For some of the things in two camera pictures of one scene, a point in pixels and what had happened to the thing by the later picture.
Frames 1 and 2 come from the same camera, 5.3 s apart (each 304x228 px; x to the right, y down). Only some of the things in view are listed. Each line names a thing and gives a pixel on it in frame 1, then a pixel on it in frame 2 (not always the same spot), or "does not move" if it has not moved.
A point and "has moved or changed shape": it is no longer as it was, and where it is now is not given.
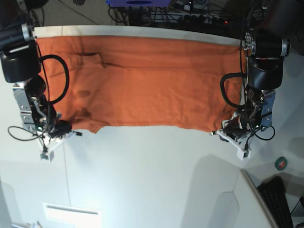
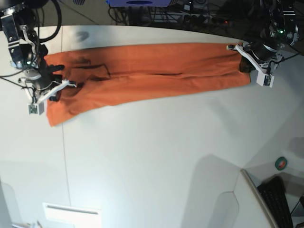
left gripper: (60, 128) to (41, 78)
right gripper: (235, 127) to (268, 54)
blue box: (138, 3) does not move
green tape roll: (280, 163) does not move
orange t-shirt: (96, 80) has moved or changed shape
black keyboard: (273, 190) does not move
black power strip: (207, 21) does not move
